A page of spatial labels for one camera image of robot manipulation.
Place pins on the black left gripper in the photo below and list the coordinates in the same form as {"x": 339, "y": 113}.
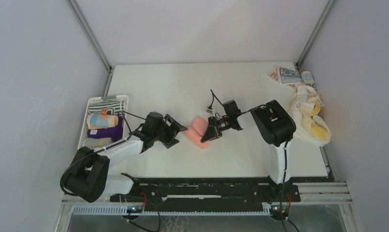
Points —
{"x": 174, "y": 128}

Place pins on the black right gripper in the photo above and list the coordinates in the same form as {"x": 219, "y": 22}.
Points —
{"x": 215, "y": 127}

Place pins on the pink towel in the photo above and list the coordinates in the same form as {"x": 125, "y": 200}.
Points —
{"x": 196, "y": 131}

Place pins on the orange polka dot towel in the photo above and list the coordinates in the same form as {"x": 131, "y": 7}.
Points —
{"x": 102, "y": 119}

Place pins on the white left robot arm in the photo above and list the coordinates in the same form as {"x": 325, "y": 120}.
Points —
{"x": 88, "y": 175}

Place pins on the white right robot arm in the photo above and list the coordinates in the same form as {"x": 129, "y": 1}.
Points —
{"x": 274, "y": 124}

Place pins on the purple towel roll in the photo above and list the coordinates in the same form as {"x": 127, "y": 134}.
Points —
{"x": 115, "y": 133}

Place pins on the black white zebra towel roll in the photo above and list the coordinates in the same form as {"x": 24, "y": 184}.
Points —
{"x": 108, "y": 107}

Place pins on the grey yellow towel roll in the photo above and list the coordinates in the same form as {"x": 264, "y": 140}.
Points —
{"x": 96, "y": 143}

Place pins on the white plastic basket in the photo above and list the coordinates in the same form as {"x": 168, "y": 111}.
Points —
{"x": 83, "y": 135}

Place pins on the left base control board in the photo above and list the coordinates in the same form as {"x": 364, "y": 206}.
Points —
{"x": 134, "y": 210}

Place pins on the base control board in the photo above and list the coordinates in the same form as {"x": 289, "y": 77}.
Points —
{"x": 276, "y": 209}
{"x": 134, "y": 210}

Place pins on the blue patterned towel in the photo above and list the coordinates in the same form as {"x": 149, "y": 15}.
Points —
{"x": 291, "y": 78}

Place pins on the white yellow towel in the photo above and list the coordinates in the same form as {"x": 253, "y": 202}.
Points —
{"x": 304, "y": 107}

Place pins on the right base control board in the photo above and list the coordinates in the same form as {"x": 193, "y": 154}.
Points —
{"x": 276, "y": 209}

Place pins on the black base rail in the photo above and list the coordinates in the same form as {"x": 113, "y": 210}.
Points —
{"x": 209, "y": 195}

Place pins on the left aluminium frame post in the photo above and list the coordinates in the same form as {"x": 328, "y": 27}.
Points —
{"x": 78, "y": 13}

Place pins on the aluminium frame post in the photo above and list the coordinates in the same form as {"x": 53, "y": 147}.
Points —
{"x": 78, "y": 13}
{"x": 315, "y": 33}

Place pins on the right aluminium frame post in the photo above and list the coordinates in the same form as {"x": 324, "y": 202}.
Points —
{"x": 315, "y": 33}

